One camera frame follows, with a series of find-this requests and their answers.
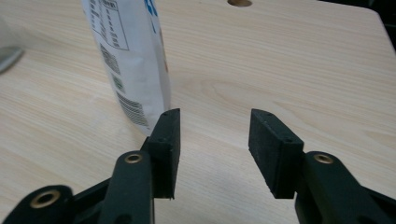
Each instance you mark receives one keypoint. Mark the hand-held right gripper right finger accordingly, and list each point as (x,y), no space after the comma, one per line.
(274,155)

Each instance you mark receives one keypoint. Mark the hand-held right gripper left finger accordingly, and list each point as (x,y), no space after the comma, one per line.
(165,146)

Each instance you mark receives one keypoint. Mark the white printed powder bag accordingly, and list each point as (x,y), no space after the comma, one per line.
(137,62)

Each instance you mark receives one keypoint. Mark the clear plastic container with lid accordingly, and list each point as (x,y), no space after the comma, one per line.
(7,57)

